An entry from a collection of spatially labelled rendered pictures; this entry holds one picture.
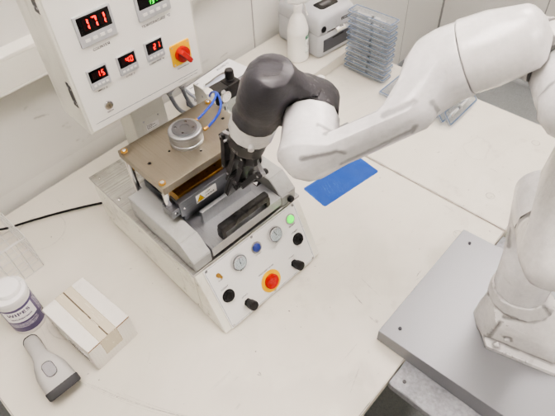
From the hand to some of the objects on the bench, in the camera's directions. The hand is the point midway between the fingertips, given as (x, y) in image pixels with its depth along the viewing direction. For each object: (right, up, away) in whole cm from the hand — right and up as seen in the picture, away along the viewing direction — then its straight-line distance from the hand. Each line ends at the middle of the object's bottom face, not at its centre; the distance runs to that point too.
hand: (233, 183), depth 113 cm
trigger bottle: (+18, +53, +84) cm, 101 cm away
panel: (+10, -27, +19) cm, 35 cm away
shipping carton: (-36, -36, +15) cm, 53 cm away
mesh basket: (-72, -24, +28) cm, 81 cm away
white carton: (-10, +35, +70) cm, 79 cm away
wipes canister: (-54, -34, +18) cm, 66 cm away
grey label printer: (+25, +62, +92) cm, 114 cm away
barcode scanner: (-44, -44, +8) cm, 63 cm away
